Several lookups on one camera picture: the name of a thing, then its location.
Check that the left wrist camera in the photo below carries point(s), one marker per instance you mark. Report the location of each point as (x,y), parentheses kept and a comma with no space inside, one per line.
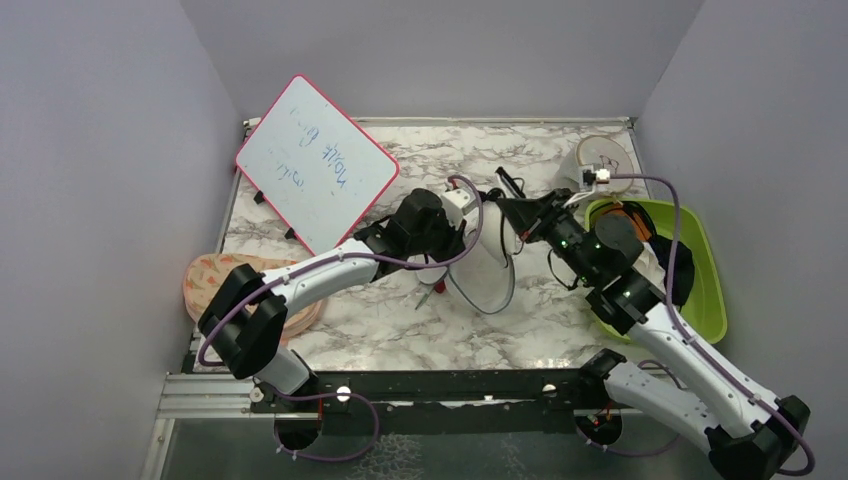
(458,203)

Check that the pink framed whiteboard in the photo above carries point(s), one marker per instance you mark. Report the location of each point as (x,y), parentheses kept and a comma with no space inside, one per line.
(315,166)

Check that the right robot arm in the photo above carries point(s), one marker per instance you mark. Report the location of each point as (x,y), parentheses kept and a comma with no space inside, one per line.
(746,430)

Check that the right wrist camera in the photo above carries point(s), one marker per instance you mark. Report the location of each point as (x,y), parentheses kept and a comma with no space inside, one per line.
(592,180)

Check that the thin grey pen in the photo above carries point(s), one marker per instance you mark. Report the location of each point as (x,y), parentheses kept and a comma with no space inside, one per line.
(423,300)

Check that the floral ironing pad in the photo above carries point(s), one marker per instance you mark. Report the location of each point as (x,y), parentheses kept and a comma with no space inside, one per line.
(207,273)

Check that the embroidery hoop with cloth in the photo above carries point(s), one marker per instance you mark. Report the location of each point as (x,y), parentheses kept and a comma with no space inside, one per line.
(598,152)

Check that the white mesh laundry bag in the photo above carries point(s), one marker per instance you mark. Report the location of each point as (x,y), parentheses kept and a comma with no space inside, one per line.
(478,281)

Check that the orange cloth in basin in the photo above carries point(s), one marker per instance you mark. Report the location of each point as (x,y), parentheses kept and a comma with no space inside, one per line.
(641,221)

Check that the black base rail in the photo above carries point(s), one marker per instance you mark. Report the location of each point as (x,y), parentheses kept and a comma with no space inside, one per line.
(350,403)

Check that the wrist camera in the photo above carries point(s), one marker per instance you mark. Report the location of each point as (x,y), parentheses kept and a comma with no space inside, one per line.
(458,203)
(592,180)

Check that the green plastic basin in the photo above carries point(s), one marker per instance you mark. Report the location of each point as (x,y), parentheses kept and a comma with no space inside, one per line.
(705,309)

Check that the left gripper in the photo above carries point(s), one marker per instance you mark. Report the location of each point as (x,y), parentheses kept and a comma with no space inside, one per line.
(454,244)

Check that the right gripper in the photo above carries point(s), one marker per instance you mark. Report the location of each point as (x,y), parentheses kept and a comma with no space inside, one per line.
(532,216)

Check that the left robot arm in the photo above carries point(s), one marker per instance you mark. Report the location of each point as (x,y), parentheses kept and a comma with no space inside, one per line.
(245,320)

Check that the black cloth in basin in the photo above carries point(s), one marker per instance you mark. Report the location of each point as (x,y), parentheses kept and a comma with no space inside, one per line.
(684,270)

